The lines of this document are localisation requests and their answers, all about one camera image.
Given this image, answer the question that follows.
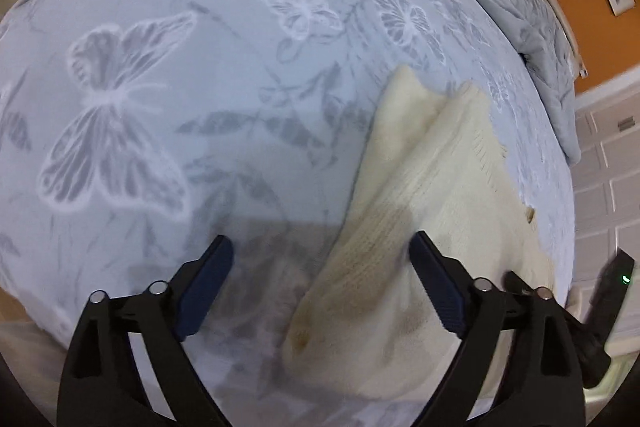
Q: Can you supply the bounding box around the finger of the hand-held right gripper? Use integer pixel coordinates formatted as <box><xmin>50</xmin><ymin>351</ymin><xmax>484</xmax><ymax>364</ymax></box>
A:
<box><xmin>501</xmin><ymin>270</ymin><xmax>538</xmax><ymax>295</ymax></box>

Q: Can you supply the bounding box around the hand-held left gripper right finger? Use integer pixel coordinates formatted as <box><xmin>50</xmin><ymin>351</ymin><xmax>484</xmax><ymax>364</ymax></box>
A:
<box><xmin>408</xmin><ymin>230</ymin><xmax>587</xmax><ymax>427</ymax></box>

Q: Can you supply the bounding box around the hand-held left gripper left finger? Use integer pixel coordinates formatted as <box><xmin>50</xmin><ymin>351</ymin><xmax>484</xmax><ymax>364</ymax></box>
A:
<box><xmin>56</xmin><ymin>234</ymin><xmax>235</xmax><ymax>427</ymax></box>

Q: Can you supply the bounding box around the cream knit cardigan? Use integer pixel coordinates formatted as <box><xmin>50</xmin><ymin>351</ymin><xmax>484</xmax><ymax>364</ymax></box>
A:
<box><xmin>280</xmin><ymin>64</ymin><xmax>558</xmax><ymax>403</ymax></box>

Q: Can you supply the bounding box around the bed with butterfly sheet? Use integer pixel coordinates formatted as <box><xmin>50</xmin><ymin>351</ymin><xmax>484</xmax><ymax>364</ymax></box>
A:
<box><xmin>0</xmin><ymin>0</ymin><xmax>576</xmax><ymax>410</ymax></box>

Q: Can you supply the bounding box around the grey duvet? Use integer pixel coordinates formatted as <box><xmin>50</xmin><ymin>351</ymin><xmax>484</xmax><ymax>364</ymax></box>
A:
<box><xmin>400</xmin><ymin>0</ymin><xmax>583</xmax><ymax>165</ymax></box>

